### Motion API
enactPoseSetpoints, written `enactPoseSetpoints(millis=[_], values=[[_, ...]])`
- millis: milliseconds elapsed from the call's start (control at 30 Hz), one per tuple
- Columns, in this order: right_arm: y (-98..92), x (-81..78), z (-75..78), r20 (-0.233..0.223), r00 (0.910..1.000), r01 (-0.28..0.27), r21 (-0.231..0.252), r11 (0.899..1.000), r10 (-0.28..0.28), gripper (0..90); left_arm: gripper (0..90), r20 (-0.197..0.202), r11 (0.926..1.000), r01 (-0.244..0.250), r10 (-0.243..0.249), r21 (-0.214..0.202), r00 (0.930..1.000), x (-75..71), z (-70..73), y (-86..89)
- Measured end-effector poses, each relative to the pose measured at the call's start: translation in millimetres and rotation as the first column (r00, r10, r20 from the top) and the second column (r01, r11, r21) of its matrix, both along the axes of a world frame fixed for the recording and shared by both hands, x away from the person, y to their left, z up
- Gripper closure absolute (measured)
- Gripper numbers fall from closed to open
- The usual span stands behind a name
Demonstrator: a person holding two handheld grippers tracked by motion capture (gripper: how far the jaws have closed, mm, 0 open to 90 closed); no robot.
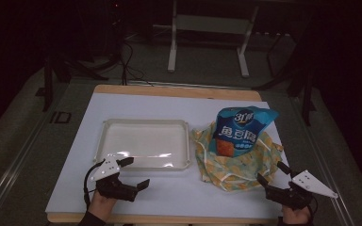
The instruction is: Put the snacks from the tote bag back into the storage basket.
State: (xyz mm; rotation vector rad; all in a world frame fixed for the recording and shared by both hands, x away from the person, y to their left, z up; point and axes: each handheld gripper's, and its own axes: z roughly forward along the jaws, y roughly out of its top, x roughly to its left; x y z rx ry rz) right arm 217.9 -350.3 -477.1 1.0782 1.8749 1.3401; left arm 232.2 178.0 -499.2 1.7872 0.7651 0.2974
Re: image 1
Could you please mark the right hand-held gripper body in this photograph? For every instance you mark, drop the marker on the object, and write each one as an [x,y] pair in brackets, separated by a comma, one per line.
[295,196]

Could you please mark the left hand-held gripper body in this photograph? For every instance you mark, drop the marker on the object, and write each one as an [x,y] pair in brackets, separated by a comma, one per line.
[110,188]

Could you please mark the white plastic tray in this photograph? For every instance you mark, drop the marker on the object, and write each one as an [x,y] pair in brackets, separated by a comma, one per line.
[144,141]

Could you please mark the yellow green patterned cloth bag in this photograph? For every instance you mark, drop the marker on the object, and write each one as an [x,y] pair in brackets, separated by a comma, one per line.
[232,171]

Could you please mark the blue snack packet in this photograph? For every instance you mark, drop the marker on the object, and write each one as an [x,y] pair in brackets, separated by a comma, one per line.
[238,132]

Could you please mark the person's left hand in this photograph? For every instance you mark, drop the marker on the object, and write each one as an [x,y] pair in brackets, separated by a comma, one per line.
[100,205]

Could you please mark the person's right hand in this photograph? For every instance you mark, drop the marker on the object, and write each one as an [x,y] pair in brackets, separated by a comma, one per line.
[295,216]

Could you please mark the white table mat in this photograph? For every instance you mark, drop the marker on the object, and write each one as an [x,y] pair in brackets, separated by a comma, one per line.
[169,194]

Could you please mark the black floor socket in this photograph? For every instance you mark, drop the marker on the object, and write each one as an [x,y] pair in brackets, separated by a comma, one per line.
[61,117]

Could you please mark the black tripod stand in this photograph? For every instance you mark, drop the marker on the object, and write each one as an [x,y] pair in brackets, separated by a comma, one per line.
[301,84]
[59,69]

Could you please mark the white metal stand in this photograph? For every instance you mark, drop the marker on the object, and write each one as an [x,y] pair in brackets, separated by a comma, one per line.
[210,23]

